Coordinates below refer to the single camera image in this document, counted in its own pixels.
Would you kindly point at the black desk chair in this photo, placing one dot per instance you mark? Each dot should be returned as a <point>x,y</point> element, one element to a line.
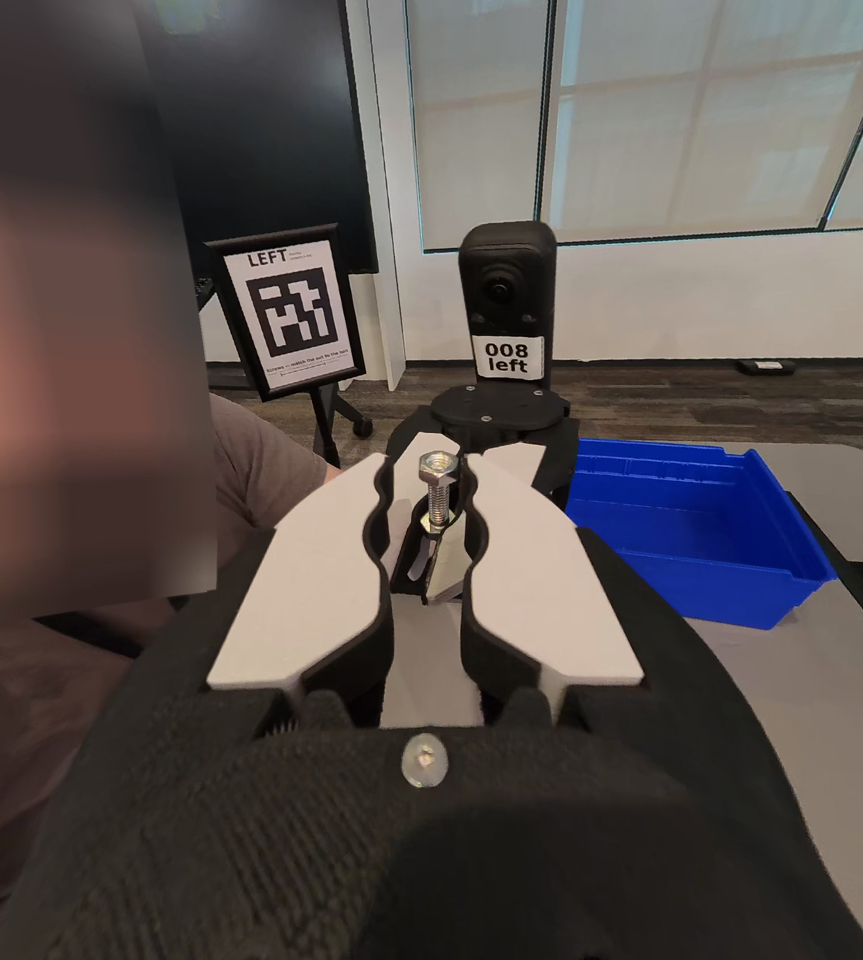
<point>86,634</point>

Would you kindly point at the short thick steel bolt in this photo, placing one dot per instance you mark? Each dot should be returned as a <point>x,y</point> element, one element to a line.
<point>437,506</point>

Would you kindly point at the large black wall display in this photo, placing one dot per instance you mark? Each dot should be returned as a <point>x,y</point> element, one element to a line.
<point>266,135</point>

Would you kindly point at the small black floor device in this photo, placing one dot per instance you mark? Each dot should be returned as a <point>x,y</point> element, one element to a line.
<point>767,367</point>

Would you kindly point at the blue plastic bin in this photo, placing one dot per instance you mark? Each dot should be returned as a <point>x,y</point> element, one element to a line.
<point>701,547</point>

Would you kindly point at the black framed marker sign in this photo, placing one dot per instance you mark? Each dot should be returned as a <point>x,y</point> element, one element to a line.
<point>289,307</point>

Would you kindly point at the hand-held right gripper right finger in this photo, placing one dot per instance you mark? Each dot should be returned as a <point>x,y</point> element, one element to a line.
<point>544,592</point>

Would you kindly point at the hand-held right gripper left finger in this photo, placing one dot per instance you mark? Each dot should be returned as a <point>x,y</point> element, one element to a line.
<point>304,592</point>

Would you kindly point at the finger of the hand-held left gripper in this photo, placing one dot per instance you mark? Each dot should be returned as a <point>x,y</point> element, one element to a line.
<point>431,442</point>
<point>521,461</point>

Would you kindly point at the black wheeled sign stand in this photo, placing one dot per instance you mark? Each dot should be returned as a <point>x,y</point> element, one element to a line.
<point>326,427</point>

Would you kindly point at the white framed glass partition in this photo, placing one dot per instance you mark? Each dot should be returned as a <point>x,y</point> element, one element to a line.
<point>664,112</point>

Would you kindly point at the person's grey shirt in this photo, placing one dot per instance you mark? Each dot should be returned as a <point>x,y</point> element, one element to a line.
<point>26,750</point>

